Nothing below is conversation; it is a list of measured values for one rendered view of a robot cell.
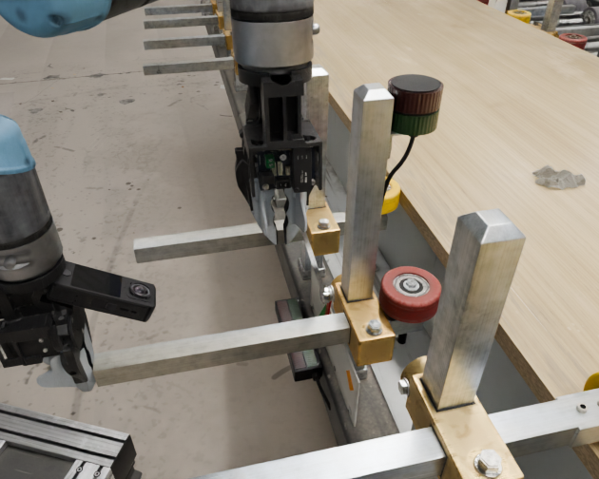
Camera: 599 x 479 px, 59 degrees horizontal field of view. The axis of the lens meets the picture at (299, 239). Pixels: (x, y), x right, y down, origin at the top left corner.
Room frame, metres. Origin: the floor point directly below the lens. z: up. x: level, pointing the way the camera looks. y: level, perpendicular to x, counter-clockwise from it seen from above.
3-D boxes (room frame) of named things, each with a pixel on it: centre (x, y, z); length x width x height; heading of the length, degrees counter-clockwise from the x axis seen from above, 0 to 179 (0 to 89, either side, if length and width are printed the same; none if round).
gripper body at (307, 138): (0.49, 0.02, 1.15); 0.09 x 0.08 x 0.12; 11
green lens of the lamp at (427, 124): (0.56, -0.13, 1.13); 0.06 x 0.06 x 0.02
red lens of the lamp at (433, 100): (0.56, -0.13, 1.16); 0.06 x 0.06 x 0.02
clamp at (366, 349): (0.53, -0.09, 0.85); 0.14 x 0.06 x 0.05; 13
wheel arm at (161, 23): (2.19, 0.40, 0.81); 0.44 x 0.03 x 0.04; 103
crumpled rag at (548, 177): (0.80, -0.45, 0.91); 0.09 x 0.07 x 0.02; 70
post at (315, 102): (0.79, -0.02, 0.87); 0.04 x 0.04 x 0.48; 13
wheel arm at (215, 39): (1.95, 0.34, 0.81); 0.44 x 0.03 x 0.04; 103
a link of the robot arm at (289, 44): (0.50, 0.02, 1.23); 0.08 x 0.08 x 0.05
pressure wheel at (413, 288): (0.52, -0.15, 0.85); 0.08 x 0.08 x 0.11
